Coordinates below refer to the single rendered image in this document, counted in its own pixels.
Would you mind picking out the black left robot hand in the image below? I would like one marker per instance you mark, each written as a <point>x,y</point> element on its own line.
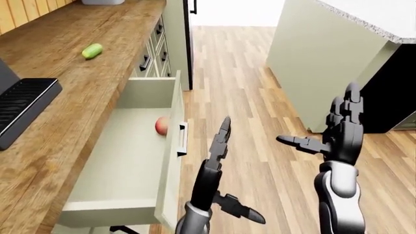
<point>211,175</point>

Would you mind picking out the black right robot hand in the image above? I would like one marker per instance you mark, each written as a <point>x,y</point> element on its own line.
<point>344,136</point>

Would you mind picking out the open sage green drawer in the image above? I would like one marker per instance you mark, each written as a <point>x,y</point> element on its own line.
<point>130,156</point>

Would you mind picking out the sage green drawer cabinet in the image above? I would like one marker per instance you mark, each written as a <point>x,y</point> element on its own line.
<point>156,51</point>

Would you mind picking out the black oven appliance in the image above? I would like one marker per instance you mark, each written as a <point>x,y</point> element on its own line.
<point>390,90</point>

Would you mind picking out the red apple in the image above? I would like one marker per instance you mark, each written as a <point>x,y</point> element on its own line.
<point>162,125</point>

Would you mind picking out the kitchen island with granite top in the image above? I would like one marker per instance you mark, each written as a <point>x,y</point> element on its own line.
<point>331,48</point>

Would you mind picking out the tall sage green cabinet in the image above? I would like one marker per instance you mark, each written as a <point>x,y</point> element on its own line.
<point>178,44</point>

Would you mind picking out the green cucumber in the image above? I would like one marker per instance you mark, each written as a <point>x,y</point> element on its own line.
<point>92,51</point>

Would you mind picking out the black coffee machine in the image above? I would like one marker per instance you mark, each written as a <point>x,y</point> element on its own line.
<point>22,107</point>

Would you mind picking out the white container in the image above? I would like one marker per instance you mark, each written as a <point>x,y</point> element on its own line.
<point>102,2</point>

